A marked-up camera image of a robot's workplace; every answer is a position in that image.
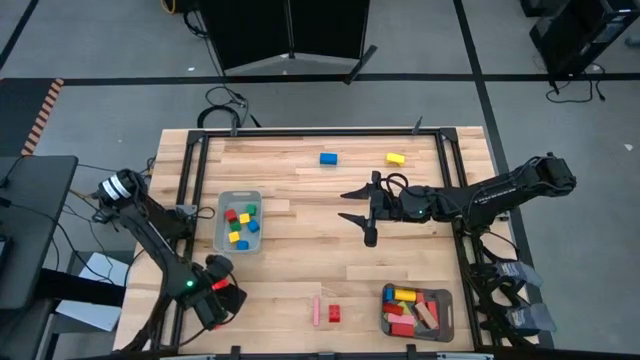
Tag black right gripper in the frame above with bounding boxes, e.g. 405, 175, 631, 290
338, 170, 404, 248

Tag light grey plastic tray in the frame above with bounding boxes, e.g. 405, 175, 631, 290
213, 189, 264, 255

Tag white sheet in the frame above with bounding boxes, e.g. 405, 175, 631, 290
54, 251, 130, 333

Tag dark grey plastic tray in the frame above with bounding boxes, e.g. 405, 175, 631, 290
381, 283, 457, 345

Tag black side table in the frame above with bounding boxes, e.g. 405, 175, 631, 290
0, 155, 79, 312

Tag black partition panel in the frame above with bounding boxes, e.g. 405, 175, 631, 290
198, 0, 379, 85

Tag orange striped hazard tape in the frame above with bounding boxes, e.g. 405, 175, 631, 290
20, 78, 65, 156

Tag black floor mat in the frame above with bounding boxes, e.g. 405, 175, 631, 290
0, 78, 57, 157

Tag black equipment cabinet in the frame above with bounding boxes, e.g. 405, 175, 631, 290
519, 0, 640, 81

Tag black metal table frame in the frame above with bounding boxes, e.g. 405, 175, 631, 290
122, 127, 489, 360

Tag coiled black floor cable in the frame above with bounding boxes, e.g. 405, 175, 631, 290
196, 85, 262, 130

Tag thin black floor cable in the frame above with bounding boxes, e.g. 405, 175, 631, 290
545, 64, 607, 105

